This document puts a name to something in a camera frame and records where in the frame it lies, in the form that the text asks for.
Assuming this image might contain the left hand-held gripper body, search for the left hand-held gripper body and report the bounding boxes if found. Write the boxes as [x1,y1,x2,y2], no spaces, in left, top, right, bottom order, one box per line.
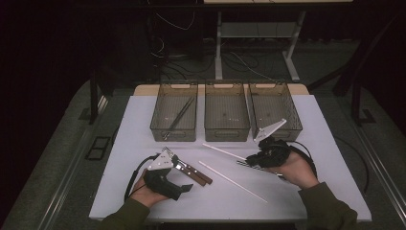
[142,149,183,201]

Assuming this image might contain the person's left hand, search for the person's left hand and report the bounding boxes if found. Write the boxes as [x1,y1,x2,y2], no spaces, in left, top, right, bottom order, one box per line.
[129,171,170,209]

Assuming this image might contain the hand-held gripper black cable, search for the hand-held gripper black cable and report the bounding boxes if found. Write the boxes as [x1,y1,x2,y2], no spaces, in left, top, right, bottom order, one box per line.
[286,140,319,180]
[124,152,159,202]

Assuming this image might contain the fork with wooden handle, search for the fork with wooden handle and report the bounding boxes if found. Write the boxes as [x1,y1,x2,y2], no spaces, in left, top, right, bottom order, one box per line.
[162,146,214,185]

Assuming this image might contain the knife with wooden handle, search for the knife with wooden handle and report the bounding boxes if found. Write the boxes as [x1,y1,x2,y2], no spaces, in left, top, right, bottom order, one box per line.
[173,161,208,187]

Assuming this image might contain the person's right hand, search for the person's right hand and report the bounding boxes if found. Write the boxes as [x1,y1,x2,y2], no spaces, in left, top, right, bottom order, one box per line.
[266,152,320,190]

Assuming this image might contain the thin black floor cable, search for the thin black floor cable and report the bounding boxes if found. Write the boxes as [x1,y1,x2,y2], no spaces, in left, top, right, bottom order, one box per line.
[333,136,371,195]

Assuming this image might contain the right hand-held gripper black cable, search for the right hand-held gripper black cable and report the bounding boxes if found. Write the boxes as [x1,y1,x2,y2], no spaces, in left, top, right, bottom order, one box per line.
[286,140,319,180]

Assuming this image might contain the smoky transparent plastic bin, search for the smoky transparent plastic bin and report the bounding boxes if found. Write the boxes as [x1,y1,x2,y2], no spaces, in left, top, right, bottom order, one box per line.
[204,80,251,143]
[248,80,304,143]
[149,81,199,143]

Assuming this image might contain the black rectangular floor frame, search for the black rectangular floor frame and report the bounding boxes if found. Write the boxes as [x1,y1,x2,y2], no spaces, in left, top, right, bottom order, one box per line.
[84,136,112,161]

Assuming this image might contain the bundle of black floor cables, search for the bundle of black floor cables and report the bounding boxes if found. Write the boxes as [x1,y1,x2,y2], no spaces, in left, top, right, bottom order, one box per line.
[147,0,276,81]

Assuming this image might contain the black metal stand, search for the black metal stand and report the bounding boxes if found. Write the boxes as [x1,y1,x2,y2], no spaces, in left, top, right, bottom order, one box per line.
[88,68,111,126]
[349,80,377,127]

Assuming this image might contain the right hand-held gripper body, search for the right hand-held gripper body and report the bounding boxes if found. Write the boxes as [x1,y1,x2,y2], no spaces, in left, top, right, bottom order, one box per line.
[253,118,292,169]

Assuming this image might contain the left hand-held gripper black cable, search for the left hand-held gripper black cable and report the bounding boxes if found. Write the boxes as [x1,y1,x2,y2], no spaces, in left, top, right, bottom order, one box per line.
[124,152,159,202]

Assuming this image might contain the white metal desk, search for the white metal desk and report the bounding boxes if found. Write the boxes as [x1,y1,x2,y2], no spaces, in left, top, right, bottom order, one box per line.
[203,0,353,82]

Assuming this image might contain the white table cover sheet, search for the white table cover sheet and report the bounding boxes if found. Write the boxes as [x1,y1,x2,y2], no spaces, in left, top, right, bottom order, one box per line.
[88,94,372,223]

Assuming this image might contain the metal spoon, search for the metal spoon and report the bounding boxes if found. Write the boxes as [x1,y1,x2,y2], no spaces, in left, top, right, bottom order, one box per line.
[236,160,285,177]

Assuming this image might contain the aluminium floor rail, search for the aluminium floor rail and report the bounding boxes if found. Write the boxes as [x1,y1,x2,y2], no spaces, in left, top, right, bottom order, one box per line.
[350,124,406,221]
[37,95,108,230]

